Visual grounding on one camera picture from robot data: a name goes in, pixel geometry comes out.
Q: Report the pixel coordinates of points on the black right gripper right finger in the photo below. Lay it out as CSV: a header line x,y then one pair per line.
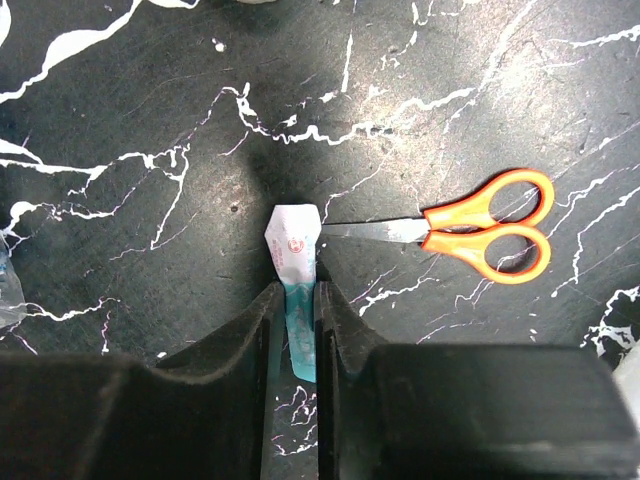
x,y
462,411

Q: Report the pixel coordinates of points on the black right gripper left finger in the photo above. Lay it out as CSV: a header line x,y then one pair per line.
x,y
201,413

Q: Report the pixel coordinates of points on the clear packet with blue print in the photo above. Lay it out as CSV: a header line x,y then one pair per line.
x,y
12,302

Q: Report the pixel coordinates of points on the orange handled scissors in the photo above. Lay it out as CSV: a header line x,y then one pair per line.
x,y
465,229

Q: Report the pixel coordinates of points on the white teal swab packet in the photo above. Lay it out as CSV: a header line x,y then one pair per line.
x,y
291,235

